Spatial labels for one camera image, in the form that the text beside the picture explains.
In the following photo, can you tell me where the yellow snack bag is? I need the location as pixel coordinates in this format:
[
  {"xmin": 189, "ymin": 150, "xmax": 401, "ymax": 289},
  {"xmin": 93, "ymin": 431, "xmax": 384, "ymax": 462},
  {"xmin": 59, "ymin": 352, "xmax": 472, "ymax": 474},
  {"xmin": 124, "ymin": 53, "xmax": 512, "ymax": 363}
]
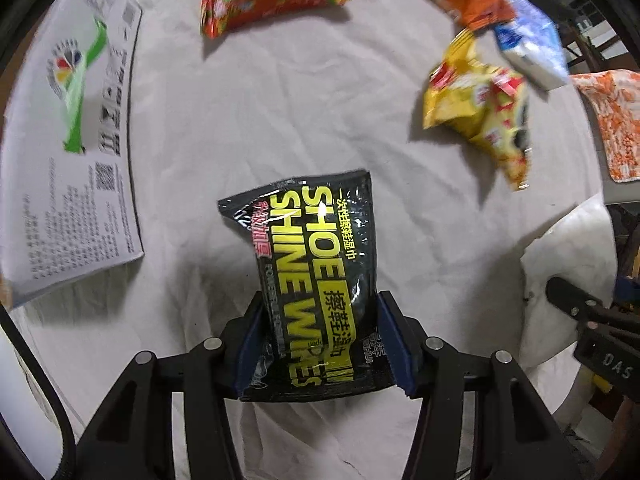
[{"xmin": 422, "ymin": 29, "xmax": 530, "ymax": 191}]

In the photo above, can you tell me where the white plastic bag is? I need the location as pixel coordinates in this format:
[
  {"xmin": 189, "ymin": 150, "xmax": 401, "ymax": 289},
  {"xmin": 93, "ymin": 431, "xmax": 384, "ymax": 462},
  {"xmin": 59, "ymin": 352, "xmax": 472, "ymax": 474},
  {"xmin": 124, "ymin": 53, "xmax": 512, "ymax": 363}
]
[{"xmin": 520, "ymin": 193, "xmax": 617, "ymax": 368}]

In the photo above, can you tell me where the black shoe shine wipes pack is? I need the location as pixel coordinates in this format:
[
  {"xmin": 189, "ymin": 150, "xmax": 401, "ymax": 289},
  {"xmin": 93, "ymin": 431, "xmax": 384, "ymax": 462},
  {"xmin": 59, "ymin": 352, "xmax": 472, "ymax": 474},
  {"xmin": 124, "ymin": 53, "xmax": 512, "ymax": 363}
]
[{"xmin": 218, "ymin": 169, "xmax": 394, "ymax": 402}]

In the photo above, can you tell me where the grey table cloth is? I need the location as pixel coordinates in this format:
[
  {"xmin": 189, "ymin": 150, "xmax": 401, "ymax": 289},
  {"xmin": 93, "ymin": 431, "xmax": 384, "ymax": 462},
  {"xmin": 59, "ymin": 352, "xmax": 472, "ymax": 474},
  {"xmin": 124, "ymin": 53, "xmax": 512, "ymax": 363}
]
[{"xmin": 8, "ymin": 0, "xmax": 622, "ymax": 480}]

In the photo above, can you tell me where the open cardboard box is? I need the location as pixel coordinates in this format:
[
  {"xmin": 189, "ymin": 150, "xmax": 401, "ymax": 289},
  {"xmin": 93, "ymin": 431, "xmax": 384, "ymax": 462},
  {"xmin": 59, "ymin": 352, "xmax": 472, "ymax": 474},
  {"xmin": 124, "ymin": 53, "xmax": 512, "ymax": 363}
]
[{"xmin": 1, "ymin": 0, "xmax": 143, "ymax": 308}]

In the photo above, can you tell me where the orange floral towel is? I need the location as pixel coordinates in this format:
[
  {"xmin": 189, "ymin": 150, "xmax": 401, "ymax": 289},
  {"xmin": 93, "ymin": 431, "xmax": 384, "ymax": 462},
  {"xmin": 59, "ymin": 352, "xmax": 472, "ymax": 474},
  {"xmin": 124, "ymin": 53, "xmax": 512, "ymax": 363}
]
[{"xmin": 570, "ymin": 70, "xmax": 640, "ymax": 183}]

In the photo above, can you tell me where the blue white wipes pack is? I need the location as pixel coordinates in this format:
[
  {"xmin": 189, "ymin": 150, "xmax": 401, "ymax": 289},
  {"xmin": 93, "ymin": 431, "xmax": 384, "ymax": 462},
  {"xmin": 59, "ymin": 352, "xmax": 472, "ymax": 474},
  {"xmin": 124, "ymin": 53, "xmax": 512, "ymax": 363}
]
[{"xmin": 494, "ymin": 0, "xmax": 570, "ymax": 91}]

